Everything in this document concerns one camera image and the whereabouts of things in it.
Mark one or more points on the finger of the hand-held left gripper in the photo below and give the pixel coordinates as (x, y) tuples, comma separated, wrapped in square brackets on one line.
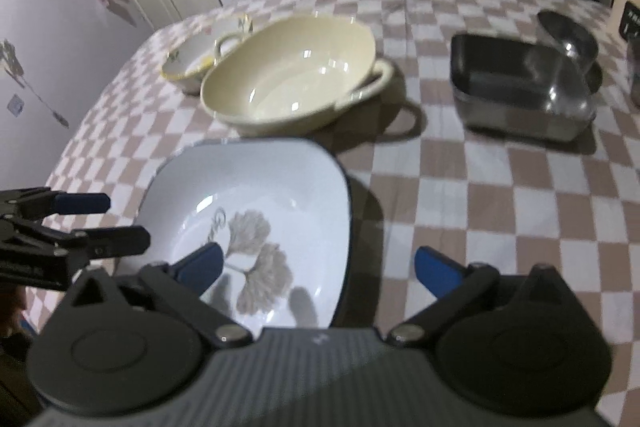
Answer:
[(120, 242), (82, 203)]

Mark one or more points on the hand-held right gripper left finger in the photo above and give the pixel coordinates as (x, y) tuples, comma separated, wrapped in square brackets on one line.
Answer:
[(205, 264)]

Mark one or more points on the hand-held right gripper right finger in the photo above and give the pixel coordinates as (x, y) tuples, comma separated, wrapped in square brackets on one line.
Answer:
[(435, 271)]

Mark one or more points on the white square leaf-print plate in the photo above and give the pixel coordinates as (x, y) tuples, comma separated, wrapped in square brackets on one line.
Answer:
[(240, 187)]

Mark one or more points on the floral bowl with yellow rim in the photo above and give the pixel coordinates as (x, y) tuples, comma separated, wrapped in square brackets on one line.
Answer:
[(192, 57)]

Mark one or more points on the rectangular steel container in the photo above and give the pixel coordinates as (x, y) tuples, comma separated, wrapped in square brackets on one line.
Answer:
[(500, 77)]

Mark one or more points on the rounded steel bowl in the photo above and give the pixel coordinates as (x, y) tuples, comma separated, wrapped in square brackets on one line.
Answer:
[(565, 32)]

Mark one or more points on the square steel container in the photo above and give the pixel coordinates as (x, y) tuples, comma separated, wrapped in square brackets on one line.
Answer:
[(635, 77)]

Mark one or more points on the checkered tablecloth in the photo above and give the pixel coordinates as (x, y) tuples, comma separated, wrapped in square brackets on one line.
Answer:
[(450, 207)]

